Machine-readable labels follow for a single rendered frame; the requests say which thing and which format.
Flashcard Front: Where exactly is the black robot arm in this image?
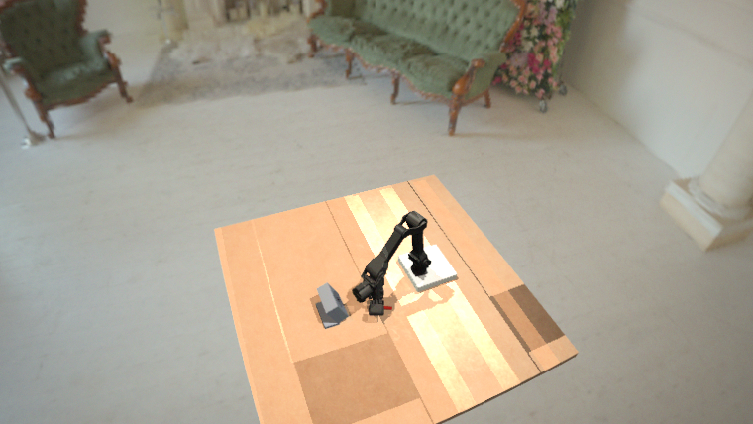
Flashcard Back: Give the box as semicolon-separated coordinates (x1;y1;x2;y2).
352;210;432;303

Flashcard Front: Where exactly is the grey sloped panel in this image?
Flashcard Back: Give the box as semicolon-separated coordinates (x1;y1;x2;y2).
316;282;349;329

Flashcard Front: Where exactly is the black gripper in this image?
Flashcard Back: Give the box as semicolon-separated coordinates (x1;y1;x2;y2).
369;287;384;315

